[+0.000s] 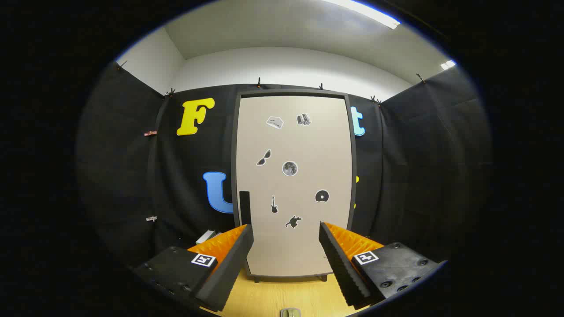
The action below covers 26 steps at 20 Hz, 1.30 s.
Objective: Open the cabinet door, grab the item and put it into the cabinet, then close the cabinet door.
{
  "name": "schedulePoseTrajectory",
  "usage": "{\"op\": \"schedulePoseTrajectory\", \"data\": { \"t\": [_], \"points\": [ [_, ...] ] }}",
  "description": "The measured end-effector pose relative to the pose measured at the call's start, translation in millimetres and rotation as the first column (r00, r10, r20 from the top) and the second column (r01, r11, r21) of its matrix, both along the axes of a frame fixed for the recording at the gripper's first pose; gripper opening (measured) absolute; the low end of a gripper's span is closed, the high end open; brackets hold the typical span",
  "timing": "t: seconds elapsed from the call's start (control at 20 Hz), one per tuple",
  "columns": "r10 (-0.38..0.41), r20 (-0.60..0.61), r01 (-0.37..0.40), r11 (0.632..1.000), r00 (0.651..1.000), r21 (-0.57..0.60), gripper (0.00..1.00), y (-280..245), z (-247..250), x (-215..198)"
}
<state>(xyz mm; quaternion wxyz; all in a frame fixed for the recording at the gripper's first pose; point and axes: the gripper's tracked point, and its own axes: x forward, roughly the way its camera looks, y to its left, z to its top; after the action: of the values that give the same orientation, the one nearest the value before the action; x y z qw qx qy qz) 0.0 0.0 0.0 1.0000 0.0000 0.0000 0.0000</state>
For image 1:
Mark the green and white book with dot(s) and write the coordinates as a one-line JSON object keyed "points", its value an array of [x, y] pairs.
{"points": [[204, 237]]}

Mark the long ceiling light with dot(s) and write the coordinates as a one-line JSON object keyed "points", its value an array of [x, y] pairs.
{"points": [[365, 12]]}

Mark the black backdrop cloth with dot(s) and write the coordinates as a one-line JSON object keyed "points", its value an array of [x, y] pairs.
{"points": [[132, 176]]}

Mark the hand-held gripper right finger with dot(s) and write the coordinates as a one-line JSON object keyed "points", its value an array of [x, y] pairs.
{"points": [[341, 268]]}

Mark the green object with grey base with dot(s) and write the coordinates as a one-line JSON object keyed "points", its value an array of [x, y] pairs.
{"points": [[291, 313]]}

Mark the small ceiling light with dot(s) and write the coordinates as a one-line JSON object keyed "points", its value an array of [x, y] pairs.
{"points": [[447, 64]]}

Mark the grey cabinet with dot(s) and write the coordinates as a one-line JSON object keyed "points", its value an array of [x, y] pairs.
{"points": [[291, 92]]}

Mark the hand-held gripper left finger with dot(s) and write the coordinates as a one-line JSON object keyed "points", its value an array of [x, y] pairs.
{"points": [[229, 273]]}

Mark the beige cabinet door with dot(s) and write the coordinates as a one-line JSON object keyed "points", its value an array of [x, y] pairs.
{"points": [[308, 149]]}

